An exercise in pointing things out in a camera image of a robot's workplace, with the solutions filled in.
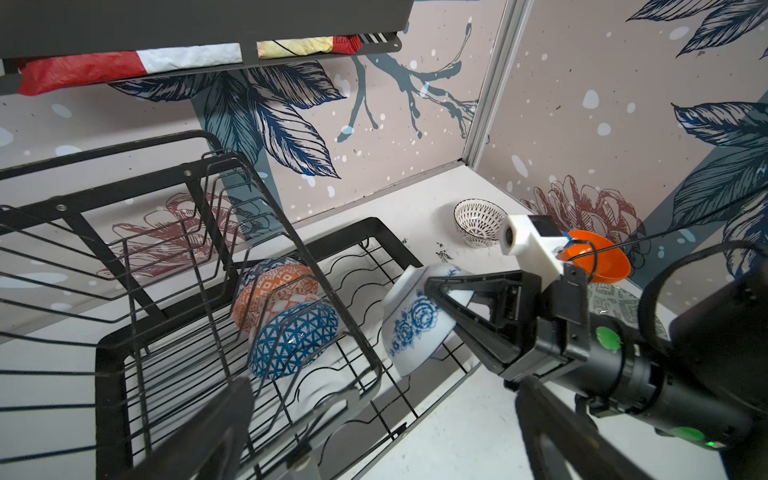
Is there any black wire dish rack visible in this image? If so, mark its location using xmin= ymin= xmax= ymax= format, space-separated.
xmin=1 ymin=131 xmax=477 ymax=479

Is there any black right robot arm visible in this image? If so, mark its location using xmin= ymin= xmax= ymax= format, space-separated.
xmin=426 ymin=263 xmax=767 ymax=479

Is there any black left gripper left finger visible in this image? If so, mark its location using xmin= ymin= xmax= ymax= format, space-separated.
xmin=121 ymin=377 xmax=254 ymax=480

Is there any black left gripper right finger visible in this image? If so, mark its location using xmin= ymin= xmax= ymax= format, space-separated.
xmin=515 ymin=378 xmax=649 ymax=479

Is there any white brown patterned bowl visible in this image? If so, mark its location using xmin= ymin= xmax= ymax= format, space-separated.
xmin=453 ymin=198 xmax=508 ymax=248

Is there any green grey patterned bowl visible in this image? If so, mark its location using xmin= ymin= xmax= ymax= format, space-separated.
xmin=587 ymin=283 xmax=640 ymax=330

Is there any blue floral bowl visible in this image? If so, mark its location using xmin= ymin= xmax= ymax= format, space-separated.
xmin=382 ymin=263 xmax=469 ymax=377

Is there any orange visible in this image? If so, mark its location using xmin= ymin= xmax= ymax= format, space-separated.
xmin=232 ymin=257 xmax=320 ymax=333

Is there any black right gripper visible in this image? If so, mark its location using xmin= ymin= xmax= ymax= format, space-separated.
xmin=425 ymin=264 xmax=591 ymax=384

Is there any red cassava chips bag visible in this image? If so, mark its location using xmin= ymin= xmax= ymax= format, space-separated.
xmin=18 ymin=36 xmax=362 ymax=96

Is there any orange plastic bowl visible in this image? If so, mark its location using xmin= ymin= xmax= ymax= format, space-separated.
xmin=557 ymin=230 xmax=631 ymax=284

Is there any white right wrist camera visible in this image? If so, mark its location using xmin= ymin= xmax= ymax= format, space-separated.
xmin=499 ymin=214 xmax=571 ymax=291

